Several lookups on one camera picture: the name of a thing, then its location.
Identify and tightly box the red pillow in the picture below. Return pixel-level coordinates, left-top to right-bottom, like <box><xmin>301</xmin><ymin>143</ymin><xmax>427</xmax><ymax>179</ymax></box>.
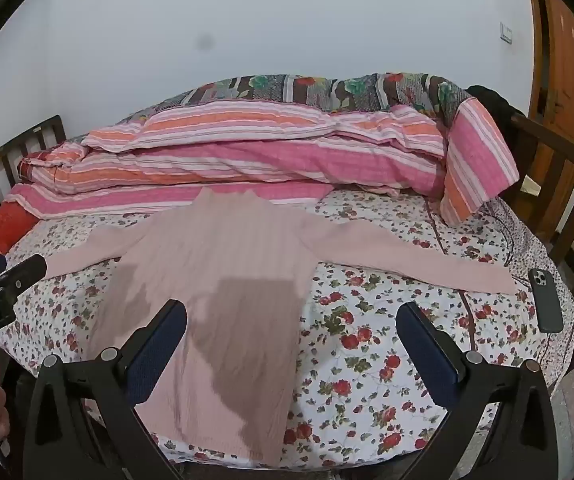
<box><xmin>0</xmin><ymin>200</ymin><xmax>35</xmax><ymax>261</ymax></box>

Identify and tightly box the dark flower patterned quilt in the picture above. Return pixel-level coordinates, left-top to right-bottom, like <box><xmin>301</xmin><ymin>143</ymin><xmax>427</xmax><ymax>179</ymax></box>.
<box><xmin>117</xmin><ymin>72</ymin><xmax>472</xmax><ymax>126</ymax></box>

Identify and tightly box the pink orange striped quilt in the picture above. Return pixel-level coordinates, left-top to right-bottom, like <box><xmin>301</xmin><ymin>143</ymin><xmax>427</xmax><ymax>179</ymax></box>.
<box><xmin>10</xmin><ymin>95</ymin><xmax>520</xmax><ymax>228</ymax></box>

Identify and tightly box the floral bedsheet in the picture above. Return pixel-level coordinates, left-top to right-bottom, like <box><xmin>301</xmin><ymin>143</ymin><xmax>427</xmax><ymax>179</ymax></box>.
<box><xmin>0</xmin><ymin>185</ymin><xmax>574</xmax><ymax>473</ymax></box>

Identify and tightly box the brown wooden door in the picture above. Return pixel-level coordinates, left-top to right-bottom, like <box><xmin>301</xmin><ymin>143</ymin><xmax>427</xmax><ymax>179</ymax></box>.
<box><xmin>524</xmin><ymin>0</ymin><xmax>574</xmax><ymax>246</ymax></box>

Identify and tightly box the black cloth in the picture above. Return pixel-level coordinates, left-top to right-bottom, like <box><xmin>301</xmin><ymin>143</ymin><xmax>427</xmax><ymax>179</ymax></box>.
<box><xmin>467</xmin><ymin>85</ymin><xmax>528</xmax><ymax>126</ymax></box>

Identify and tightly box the dark smartphone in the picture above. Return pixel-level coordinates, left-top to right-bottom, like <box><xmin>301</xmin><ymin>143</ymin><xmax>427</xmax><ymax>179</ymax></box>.
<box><xmin>527</xmin><ymin>268</ymin><xmax>564</xmax><ymax>333</ymax></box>

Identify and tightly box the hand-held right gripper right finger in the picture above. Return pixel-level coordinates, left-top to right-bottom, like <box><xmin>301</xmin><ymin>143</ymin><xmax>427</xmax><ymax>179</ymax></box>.
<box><xmin>396</xmin><ymin>301</ymin><xmax>560</xmax><ymax>480</ymax></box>

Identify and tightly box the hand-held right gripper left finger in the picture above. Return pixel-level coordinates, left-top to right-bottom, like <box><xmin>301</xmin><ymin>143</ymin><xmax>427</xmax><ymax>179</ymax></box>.
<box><xmin>23</xmin><ymin>299</ymin><xmax>188</xmax><ymax>480</ymax></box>

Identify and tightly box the dark wooden headboard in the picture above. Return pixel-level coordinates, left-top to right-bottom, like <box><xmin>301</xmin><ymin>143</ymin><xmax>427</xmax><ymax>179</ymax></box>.
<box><xmin>0</xmin><ymin>115</ymin><xmax>68</xmax><ymax>221</ymax></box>

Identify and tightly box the wooden chair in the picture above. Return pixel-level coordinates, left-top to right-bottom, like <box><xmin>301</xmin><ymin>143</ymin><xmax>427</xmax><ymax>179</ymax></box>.
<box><xmin>509</xmin><ymin>110</ymin><xmax>574</xmax><ymax>361</ymax></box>

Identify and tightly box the pink ribbed sweater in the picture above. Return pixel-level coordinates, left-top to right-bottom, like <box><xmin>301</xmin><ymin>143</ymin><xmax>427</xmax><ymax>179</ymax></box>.
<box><xmin>44</xmin><ymin>187</ymin><xmax>518</xmax><ymax>466</ymax></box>

